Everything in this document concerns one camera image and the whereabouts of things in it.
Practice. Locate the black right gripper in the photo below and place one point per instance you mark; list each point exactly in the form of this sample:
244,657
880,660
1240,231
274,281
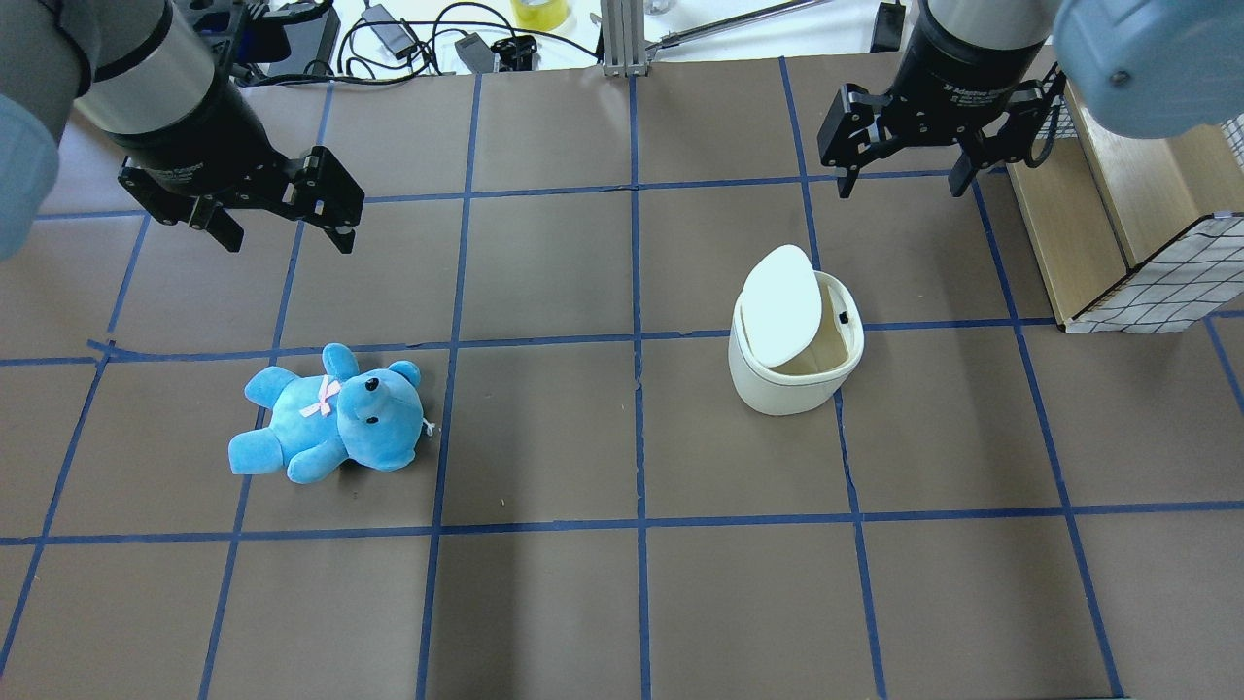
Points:
945,80

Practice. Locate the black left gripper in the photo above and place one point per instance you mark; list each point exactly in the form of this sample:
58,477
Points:
194,131

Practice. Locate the aluminium frame post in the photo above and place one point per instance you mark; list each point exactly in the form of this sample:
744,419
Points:
624,47

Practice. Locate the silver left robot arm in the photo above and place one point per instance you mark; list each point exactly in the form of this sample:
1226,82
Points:
159,79

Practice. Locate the yellow tape roll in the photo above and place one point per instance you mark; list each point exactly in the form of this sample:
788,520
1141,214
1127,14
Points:
540,15

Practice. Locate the white trash can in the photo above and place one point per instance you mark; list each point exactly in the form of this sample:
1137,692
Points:
795,335

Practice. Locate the blue teddy bear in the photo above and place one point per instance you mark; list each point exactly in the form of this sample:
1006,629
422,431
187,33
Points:
317,423

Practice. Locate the black power adapter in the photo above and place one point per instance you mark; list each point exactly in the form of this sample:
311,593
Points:
393,35

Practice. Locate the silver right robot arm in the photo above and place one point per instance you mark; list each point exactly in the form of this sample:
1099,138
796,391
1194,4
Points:
1143,69

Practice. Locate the wire basket with cardboard box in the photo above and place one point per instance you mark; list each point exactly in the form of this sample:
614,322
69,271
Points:
1134,235

